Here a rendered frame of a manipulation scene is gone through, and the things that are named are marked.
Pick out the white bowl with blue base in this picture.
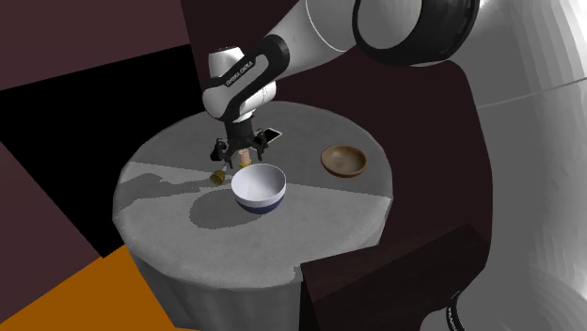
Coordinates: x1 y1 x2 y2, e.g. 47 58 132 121
230 163 288 215

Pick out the small gold cup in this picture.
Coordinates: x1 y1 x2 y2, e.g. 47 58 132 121
209 160 231 187

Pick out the dark robot stand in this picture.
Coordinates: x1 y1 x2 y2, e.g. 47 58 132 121
298 223 495 331

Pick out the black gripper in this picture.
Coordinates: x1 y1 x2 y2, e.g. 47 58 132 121
210 118 271 163

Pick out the brown wooden bowl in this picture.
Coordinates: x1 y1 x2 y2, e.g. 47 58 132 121
320 144 369 179

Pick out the round grey table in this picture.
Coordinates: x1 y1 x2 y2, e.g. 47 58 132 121
111 101 394 331

